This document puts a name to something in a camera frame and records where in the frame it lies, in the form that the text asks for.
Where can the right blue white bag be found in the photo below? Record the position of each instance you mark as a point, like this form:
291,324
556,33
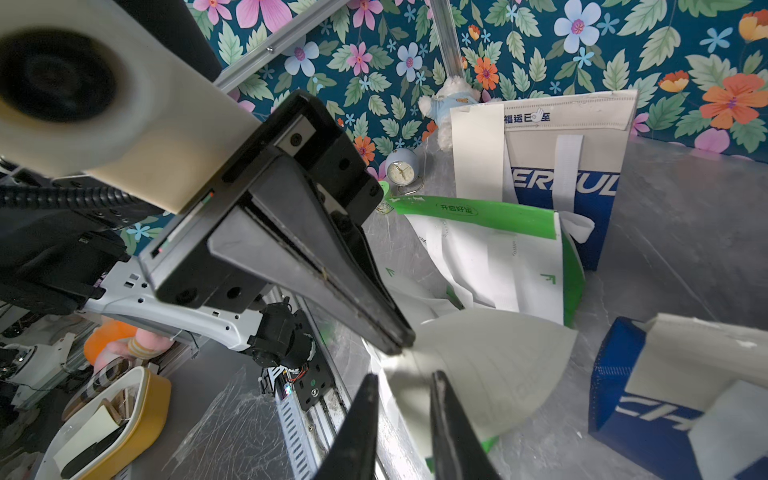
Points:
682,397

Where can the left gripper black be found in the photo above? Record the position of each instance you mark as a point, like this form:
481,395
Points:
286,209

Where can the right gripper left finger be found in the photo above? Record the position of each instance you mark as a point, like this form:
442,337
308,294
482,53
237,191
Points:
353,453

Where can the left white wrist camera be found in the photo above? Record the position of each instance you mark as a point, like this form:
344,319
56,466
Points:
122,91

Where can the blue white bag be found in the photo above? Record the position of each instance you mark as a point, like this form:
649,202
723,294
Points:
682,397
566,153

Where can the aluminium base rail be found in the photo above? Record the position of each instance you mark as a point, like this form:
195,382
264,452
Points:
312,403

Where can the white blue plush bear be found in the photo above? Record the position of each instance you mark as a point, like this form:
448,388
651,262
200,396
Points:
455,92

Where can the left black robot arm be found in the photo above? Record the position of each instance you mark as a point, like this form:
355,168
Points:
74,243

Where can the rear blue white bag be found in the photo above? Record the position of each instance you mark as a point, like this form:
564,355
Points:
566,153

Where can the middle green white bag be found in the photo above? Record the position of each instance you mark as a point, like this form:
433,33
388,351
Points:
499,255

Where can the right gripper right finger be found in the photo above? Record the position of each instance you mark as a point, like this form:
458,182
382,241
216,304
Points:
456,451

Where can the yellow white tray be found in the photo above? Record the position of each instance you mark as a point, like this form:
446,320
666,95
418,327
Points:
111,430

